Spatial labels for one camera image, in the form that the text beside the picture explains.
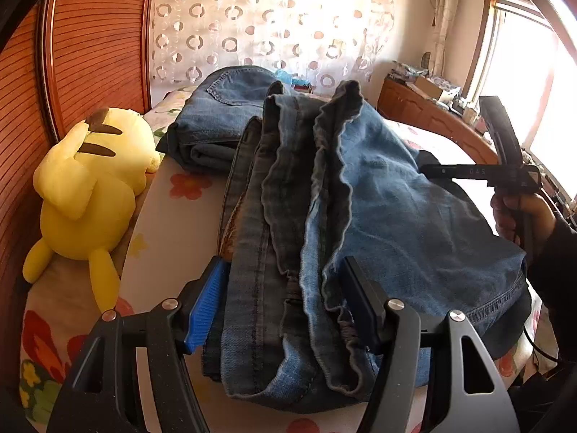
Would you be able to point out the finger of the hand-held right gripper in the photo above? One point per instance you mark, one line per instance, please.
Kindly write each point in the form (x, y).
(500, 131)
(455, 172)

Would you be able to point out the white lace curtain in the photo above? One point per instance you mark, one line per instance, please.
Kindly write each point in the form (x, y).
(446, 13)

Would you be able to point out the floral bed sheet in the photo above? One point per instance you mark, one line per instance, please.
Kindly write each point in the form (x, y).
(180, 216)

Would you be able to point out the wooden slatted panel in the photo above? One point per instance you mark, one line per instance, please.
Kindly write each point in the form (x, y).
(90, 45)

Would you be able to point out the dark blue folded pants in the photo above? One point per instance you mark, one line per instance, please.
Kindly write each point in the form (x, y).
(212, 117)

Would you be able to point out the stack of packets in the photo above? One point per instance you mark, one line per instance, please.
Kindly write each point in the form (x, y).
(405, 72)

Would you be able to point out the cardboard box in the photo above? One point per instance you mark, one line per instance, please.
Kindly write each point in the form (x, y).
(428, 88)

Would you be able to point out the circle pattern curtain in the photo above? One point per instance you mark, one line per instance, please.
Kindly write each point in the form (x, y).
(270, 22)

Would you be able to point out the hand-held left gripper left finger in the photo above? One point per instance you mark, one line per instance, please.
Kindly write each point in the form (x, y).
(207, 306)

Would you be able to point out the person's right forearm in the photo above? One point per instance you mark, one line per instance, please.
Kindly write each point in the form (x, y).
(554, 279)

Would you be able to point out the blue denim pants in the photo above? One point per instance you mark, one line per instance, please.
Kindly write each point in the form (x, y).
(396, 198)

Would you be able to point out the window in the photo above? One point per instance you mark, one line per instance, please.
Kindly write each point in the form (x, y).
(532, 81)

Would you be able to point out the wooden cabinet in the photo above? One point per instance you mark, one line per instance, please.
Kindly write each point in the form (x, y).
(423, 117)

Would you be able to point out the yellow plush toy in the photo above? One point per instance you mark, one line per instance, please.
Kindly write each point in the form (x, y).
(85, 189)

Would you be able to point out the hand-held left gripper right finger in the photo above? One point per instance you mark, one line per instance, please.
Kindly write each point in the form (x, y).
(360, 302)

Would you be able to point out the person's right hand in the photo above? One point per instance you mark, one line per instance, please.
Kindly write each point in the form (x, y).
(505, 216)

